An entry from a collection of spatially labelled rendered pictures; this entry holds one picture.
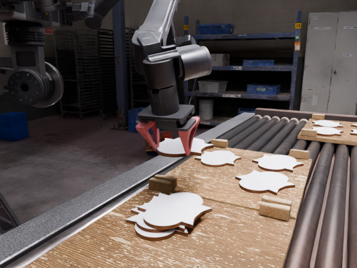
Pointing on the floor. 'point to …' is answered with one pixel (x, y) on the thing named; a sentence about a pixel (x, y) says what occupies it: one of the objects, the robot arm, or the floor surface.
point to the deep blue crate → (135, 120)
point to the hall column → (120, 65)
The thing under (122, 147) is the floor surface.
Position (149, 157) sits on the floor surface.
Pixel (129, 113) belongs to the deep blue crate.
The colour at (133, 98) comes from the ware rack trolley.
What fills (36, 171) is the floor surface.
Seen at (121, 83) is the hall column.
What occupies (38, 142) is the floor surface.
